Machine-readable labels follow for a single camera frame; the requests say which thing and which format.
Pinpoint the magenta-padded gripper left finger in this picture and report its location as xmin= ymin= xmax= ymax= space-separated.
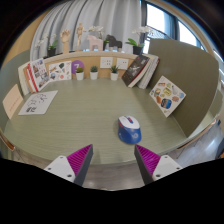
xmin=43 ymin=143 xmax=94 ymax=187

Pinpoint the dark wooden horse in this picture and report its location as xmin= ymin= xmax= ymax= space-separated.
xmin=105 ymin=34 xmax=123 ymax=52

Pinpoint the beige booklet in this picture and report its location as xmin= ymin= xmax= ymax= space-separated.
xmin=2 ymin=83 xmax=24 ymax=120

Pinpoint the white mouse pad with drawing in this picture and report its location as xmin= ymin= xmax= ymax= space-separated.
xmin=18 ymin=90 xmax=59 ymax=116

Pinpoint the small succulent in white pot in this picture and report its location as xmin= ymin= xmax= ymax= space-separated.
xmin=109 ymin=64 xmax=120 ymax=82
xmin=75 ymin=66 xmax=85 ymax=81
xmin=89 ymin=65 xmax=99 ymax=81

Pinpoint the red-spined photo cover magazine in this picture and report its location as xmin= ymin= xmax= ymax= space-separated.
xmin=28 ymin=58 xmax=51 ymax=93

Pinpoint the white orchid in black pot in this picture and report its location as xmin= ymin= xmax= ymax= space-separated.
xmin=34 ymin=33 xmax=59 ymax=58
xmin=88 ymin=25 xmax=110 ymax=51
xmin=125 ymin=25 xmax=154 ymax=56

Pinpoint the pink wooden horse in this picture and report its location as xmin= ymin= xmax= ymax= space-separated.
xmin=86 ymin=34 xmax=104 ymax=52

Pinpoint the white thick book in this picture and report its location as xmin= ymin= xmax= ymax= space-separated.
xmin=136 ymin=54 xmax=161 ymax=90

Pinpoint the blue and white computer mouse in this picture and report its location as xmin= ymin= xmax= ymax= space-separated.
xmin=117 ymin=115 xmax=142 ymax=145

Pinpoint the white wall socket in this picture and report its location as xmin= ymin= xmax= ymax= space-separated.
xmin=115 ymin=57 xmax=130 ymax=70
xmin=99 ymin=56 xmax=114 ymax=70

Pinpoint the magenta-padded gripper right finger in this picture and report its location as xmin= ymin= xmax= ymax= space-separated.
xmin=134 ymin=144 xmax=184 ymax=186

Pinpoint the window with dark frame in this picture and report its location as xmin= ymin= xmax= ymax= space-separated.
xmin=141 ymin=1 xmax=208 ymax=54

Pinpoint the black cover book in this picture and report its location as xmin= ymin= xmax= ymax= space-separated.
xmin=121 ymin=54 xmax=151 ymax=88

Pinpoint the grey curtain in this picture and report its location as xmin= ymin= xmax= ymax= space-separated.
xmin=29 ymin=0 xmax=143 ymax=61

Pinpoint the wooden shelf ledge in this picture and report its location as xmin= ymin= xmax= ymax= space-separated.
xmin=43 ymin=49 xmax=149 ymax=81

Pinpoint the colourful food sticker card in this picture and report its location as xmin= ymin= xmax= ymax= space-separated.
xmin=148 ymin=75 xmax=187 ymax=118

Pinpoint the wooden artist mannequin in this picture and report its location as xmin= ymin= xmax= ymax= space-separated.
xmin=75 ymin=22 xmax=87 ymax=49

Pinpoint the tan book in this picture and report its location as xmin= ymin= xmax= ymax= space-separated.
xmin=23 ymin=64 xmax=36 ymax=94

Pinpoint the wooden hand model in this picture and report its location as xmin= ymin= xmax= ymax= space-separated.
xmin=59 ymin=29 xmax=72 ymax=54

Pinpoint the purple round number sign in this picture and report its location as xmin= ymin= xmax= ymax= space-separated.
xmin=71 ymin=59 xmax=84 ymax=75

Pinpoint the white sticker sheet card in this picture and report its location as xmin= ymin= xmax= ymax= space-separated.
xmin=48 ymin=60 xmax=73 ymax=83

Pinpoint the green felt desk divider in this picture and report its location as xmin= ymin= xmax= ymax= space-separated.
xmin=148 ymin=38 xmax=219 ymax=138
xmin=0 ymin=49 xmax=31 ymax=131

